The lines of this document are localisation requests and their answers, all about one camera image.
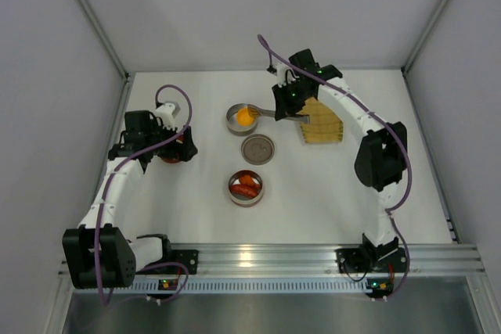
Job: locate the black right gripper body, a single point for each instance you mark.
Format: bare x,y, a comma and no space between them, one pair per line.
285,102

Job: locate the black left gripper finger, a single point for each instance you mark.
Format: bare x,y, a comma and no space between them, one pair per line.
186,139
185,154

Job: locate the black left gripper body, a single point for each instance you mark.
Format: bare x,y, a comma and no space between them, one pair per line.
185,144

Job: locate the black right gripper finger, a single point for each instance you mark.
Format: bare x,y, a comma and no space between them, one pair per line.
281,97
297,106

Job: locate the red round lid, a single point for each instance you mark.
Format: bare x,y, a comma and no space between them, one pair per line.
168,151

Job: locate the metal tongs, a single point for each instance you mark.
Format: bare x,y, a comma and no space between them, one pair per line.
257,112

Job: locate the orange round food piece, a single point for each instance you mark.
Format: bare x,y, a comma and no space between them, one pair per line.
244,117

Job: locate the red fried chicken piece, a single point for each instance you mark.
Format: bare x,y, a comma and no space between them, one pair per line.
249,180

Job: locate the red sausage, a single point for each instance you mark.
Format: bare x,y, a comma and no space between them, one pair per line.
249,192

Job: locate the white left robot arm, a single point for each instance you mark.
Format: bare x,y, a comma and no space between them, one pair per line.
97,252

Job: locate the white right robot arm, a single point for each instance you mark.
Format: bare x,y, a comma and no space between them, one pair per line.
381,164

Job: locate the woven bamboo tray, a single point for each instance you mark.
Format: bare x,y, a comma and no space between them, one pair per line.
324,125

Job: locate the beige metal container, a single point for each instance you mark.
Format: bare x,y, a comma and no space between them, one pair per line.
232,125

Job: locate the beige round lid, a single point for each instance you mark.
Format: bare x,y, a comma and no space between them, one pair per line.
257,149

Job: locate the red metal container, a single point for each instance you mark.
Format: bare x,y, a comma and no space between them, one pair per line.
240,200

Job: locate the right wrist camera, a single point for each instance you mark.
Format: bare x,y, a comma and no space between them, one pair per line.
279,70

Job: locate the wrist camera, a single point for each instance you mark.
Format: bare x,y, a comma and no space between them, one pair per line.
279,70
167,112

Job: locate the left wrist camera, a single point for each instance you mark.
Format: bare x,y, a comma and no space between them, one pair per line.
167,112

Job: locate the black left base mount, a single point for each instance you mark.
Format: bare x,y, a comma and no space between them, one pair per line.
188,257

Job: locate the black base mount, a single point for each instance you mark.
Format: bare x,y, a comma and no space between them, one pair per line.
359,260
188,257

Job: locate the grey slotted cable duct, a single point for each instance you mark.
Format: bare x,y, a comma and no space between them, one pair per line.
257,285

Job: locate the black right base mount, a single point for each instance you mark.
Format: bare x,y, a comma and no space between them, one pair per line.
359,260

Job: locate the aluminium rail frame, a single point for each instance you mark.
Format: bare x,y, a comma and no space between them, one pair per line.
321,260

